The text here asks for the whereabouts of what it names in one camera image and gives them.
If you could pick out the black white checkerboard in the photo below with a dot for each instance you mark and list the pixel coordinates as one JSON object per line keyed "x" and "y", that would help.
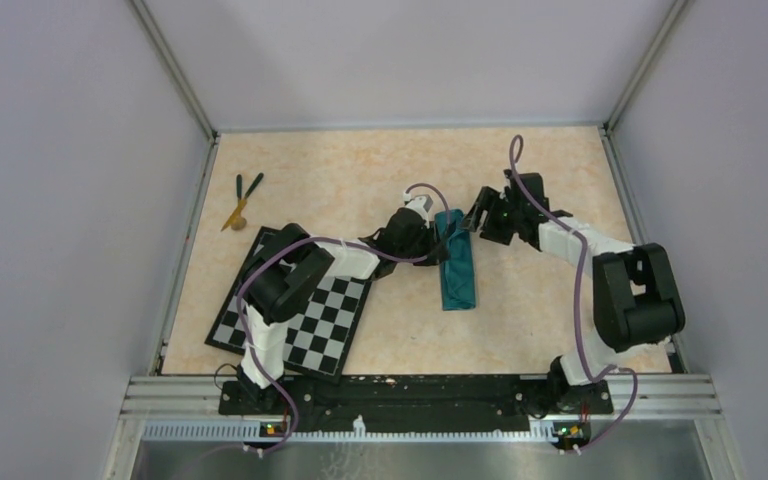
{"x": 319, "y": 337}

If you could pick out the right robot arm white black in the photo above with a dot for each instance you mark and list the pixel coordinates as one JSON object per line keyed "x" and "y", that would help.
{"x": 636, "y": 301}

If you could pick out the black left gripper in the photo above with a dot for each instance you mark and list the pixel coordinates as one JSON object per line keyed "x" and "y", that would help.
{"x": 429, "y": 234}

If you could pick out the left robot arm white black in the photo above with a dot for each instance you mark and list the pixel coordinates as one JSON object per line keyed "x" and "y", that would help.
{"x": 279, "y": 280}

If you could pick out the green handled gold spoon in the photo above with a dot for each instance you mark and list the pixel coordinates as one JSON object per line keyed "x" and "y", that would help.
{"x": 254, "y": 184}

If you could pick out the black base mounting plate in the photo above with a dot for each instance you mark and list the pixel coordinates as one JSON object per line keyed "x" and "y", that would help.
{"x": 505, "y": 392}

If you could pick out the teal cloth napkin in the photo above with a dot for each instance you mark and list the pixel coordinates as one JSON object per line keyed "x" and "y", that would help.
{"x": 457, "y": 273}

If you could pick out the aluminium front rail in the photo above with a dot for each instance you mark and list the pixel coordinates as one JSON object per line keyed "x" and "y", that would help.
{"x": 664, "y": 426}

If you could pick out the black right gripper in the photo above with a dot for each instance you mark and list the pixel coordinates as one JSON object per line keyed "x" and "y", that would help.
{"x": 489, "y": 200}

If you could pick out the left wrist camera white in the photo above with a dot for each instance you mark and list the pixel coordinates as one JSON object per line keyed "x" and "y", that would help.
{"x": 420, "y": 204}

